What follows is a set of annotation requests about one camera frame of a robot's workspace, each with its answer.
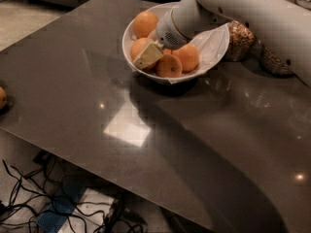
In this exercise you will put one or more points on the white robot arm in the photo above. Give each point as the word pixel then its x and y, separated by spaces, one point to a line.
pixel 282 26

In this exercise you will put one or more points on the blue mat on floor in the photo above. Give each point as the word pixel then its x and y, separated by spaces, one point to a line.
pixel 61 209

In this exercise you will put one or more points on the glass jar of grains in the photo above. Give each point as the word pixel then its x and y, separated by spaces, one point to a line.
pixel 273 65

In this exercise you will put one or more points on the glass jar of nuts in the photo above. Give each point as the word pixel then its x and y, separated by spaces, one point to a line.
pixel 241 40

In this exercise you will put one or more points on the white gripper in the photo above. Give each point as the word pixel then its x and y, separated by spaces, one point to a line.
pixel 166 31

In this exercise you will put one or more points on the white bowl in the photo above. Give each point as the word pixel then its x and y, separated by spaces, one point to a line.
pixel 210 49

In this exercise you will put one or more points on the small middle orange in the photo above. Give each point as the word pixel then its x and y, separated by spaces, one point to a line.
pixel 167 51

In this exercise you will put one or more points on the orange at table edge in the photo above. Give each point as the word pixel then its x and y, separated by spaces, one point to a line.
pixel 3 98

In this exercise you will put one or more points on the orange front with stem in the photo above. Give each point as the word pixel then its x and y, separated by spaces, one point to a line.
pixel 169 66

